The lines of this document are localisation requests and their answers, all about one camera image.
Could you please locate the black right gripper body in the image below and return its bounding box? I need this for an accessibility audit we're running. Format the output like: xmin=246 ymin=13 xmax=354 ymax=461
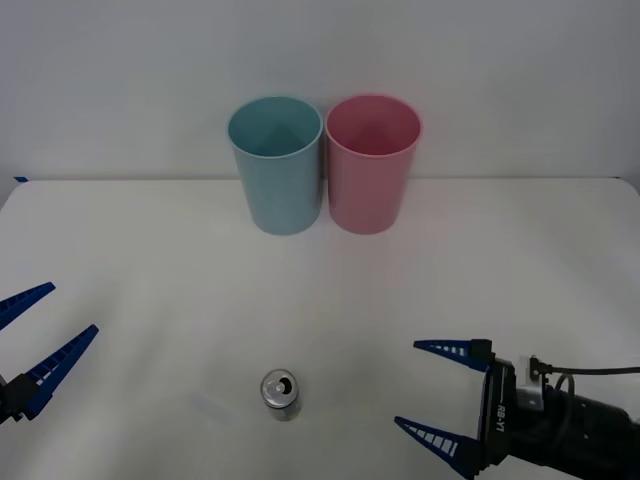
xmin=477 ymin=355 xmax=551 ymax=474

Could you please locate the silver drink can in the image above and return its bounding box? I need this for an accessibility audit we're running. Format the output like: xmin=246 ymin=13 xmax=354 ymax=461
xmin=259 ymin=368 xmax=302 ymax=423

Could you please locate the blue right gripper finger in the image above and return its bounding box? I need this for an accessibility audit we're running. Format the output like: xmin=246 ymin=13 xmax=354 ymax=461
xmin=393 ymin=414 xmax=490 ymax=480
xmin=412 ymin=338 xmax=495 ymax=373

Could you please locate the pink plastic bin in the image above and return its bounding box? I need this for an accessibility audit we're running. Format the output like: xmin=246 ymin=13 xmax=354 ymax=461
xmin=323 ymin=93 xmax=424 ymax=235

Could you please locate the pale blue plastic bin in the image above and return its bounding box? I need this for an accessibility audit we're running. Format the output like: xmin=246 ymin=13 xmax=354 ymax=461
xmin=227 ymin=95 xmax=324 ymax=236

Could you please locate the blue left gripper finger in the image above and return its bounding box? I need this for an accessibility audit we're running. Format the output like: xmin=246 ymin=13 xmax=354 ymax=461
xmin=0 ymin=281 xmax=57 ymax=332
xmin=6 ymin=324 xmax=100 ymax=422

